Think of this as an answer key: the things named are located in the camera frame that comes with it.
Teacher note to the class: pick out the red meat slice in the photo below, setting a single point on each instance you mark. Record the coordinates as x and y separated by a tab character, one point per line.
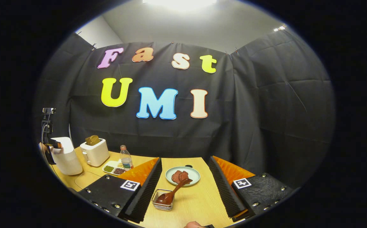
184	174
176	176

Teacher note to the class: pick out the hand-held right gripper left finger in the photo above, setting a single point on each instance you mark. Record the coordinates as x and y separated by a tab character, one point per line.
147	193

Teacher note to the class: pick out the large ceiling light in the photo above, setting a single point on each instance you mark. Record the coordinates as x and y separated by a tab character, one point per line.
180	2

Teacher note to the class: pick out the white toaster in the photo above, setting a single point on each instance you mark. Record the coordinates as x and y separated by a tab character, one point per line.
96	155

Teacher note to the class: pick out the clear glass dish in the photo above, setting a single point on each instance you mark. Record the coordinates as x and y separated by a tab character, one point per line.
86	180

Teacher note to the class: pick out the white divided bean tray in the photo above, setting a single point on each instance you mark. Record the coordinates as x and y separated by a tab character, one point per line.
112	168

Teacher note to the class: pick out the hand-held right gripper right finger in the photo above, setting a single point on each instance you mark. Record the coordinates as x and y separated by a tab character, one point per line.
224	190

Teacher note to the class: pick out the pale green plate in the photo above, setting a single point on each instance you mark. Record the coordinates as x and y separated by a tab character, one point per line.
194	175

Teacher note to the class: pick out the white rice cooker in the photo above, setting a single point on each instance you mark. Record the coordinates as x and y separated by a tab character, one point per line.
67	161

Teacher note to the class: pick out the black backdrop cloth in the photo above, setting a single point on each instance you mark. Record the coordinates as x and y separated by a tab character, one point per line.
266	110

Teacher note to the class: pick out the clear plastic water bottle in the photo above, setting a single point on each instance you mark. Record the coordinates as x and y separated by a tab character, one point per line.
126	160

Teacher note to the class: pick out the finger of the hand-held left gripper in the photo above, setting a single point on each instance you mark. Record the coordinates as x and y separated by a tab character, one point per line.
58	145

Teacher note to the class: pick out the brown wooden spoon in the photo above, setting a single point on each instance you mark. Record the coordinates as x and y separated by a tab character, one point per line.
170	194

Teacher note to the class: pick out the brown bread slice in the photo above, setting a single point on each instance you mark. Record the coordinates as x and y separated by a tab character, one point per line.
89	141
96	139

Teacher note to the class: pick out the small ceiling light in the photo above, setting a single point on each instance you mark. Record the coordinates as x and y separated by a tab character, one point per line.
280	28

